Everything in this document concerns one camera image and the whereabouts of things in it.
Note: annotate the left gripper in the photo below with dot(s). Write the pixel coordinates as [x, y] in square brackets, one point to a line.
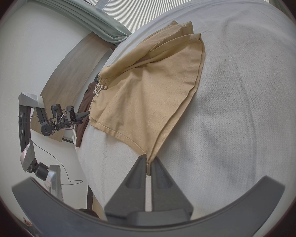
[71, 115]

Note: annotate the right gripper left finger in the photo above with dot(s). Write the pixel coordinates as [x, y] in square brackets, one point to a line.
[133, 189]

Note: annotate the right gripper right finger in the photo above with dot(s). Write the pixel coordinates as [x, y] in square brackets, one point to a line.
[167, 191]

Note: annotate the tan shorts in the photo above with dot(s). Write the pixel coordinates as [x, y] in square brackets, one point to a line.
[150, 90]

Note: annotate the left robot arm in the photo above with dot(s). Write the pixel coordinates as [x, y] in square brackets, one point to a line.
[29, 99]

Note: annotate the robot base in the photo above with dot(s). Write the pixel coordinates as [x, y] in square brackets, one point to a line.
[53, 181]

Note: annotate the brown garment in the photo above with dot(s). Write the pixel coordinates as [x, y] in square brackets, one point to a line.
[85, 107]

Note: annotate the black garment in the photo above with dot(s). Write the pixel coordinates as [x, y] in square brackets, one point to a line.
[97, 78]

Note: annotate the grey-green curtain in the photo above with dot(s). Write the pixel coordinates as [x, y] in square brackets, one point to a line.
[88, 13]

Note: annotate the window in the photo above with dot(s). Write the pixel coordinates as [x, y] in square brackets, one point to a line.
[150, 1]

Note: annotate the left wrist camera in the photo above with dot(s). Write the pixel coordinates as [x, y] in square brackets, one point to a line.
[56, 109]

